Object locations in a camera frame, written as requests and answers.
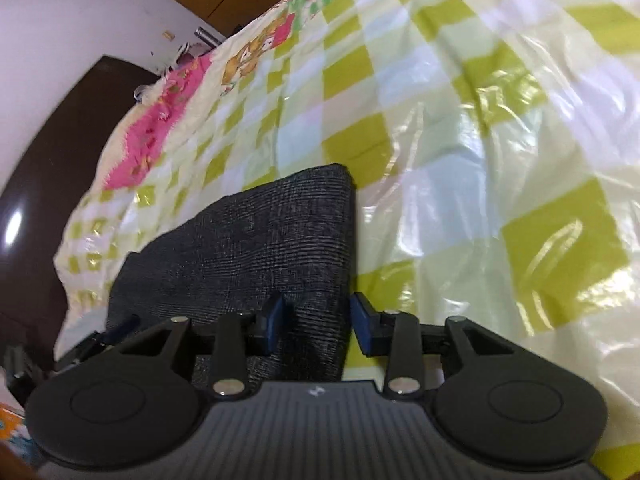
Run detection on dark brown headboard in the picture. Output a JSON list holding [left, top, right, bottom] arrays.
[[0, 55, 162, 366]]

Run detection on dark metal pole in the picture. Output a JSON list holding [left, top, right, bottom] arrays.
[[194, 26, 227, 50]]

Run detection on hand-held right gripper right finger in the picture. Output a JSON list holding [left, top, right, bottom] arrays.
[[349, 291, 507, 397]]

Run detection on printed checkered blanket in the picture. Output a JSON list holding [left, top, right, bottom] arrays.
[[52, 0, 640, 480]]

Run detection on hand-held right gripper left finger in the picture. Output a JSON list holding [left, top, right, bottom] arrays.
[[120, 291, 288, 398]]

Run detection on dark grey plaid pants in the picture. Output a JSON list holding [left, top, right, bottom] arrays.
[[106, 162, 358, 392]]

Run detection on orange colourful box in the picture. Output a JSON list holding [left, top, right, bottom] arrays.
[[0, 402, 32, 467]]

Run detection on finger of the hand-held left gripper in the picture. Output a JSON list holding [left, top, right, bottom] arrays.
[[54, 314, 142, 369]]

